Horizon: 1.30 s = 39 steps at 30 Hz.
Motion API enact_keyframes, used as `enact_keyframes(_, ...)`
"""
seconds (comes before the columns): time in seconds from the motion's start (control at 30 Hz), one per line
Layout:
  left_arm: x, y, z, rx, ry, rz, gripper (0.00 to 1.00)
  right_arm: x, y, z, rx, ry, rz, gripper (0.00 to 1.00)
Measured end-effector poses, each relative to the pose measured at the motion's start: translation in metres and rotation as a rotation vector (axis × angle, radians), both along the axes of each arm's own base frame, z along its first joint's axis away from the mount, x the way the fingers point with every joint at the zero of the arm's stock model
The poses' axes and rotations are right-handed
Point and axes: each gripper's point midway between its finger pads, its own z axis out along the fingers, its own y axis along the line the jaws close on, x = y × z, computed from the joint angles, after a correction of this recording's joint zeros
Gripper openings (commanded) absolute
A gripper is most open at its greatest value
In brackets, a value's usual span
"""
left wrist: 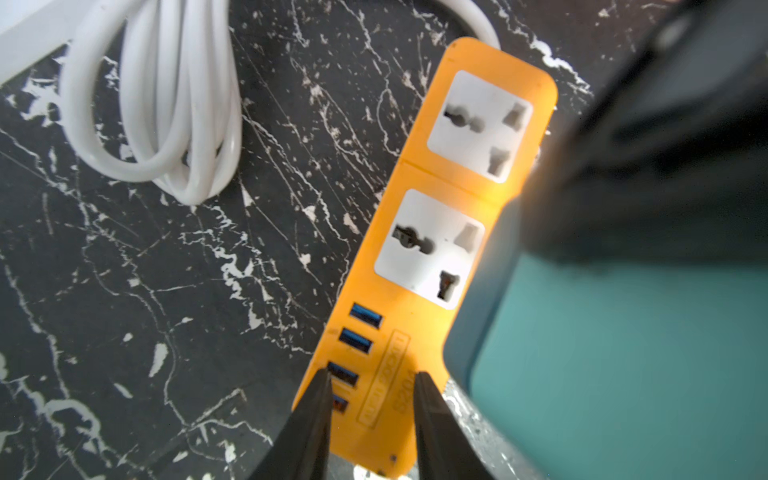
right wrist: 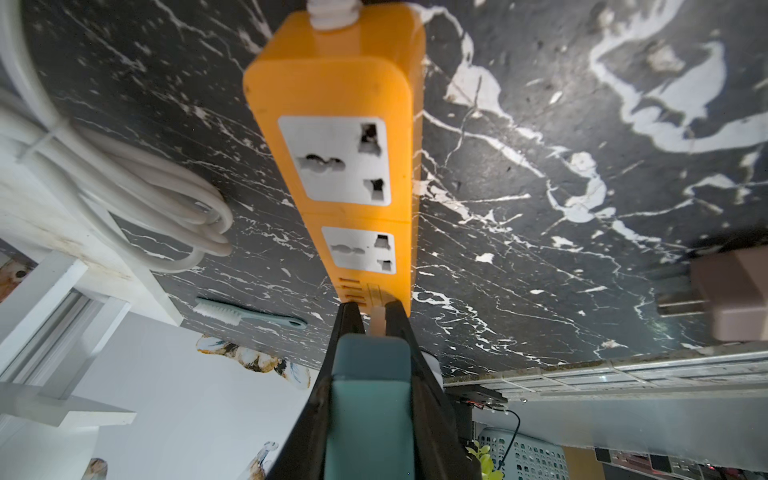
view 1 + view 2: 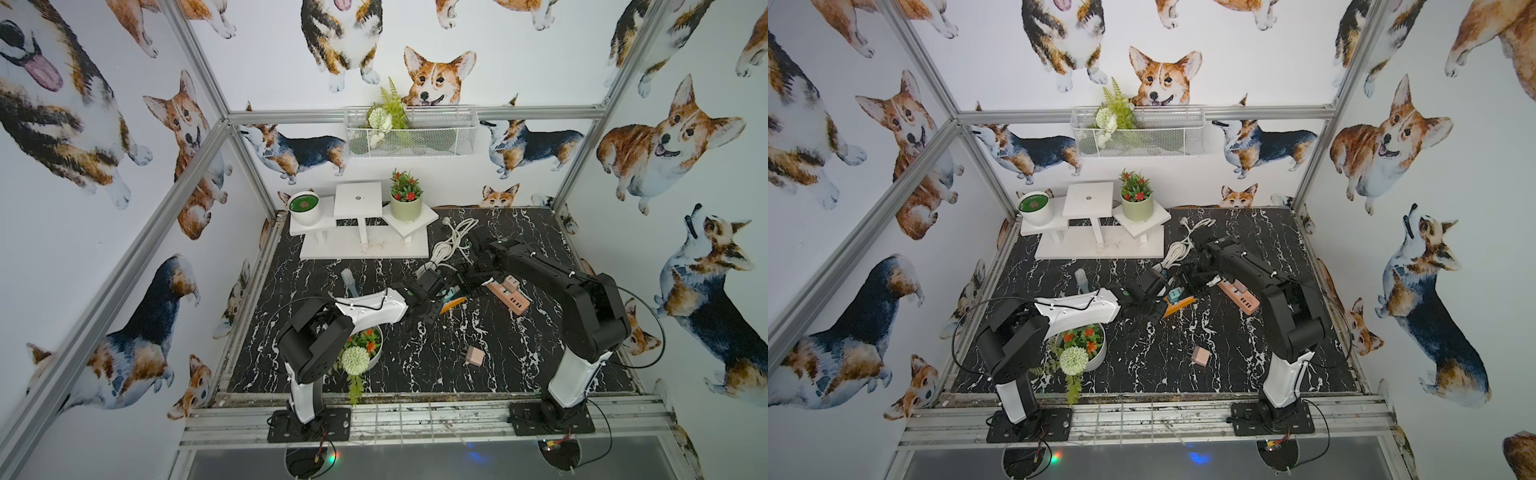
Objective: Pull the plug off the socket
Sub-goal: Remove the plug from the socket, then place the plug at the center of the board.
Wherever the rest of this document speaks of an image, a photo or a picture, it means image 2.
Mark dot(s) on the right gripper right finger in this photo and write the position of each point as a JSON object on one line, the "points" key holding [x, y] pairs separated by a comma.
{"points": [[438, 451]]}

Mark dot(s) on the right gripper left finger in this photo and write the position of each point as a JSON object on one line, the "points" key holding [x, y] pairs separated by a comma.
{"points": [[303, 454]]}

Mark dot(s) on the teal plug adapter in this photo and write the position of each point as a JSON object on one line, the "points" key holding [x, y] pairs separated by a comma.
{"points": [[370, 428]]}

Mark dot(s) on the pink plug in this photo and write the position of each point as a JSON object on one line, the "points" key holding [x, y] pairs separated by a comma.
{"points": [[730, 289]]}

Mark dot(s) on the orange power strip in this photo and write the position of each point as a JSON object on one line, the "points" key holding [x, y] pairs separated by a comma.
{"points": [[338, 95]]}

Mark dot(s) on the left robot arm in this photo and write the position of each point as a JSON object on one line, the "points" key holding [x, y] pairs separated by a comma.
{"points": [[464, 399]]}

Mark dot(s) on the white tiered display stand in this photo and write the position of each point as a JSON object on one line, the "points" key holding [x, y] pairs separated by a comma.
{"points": [[56, 320]]}

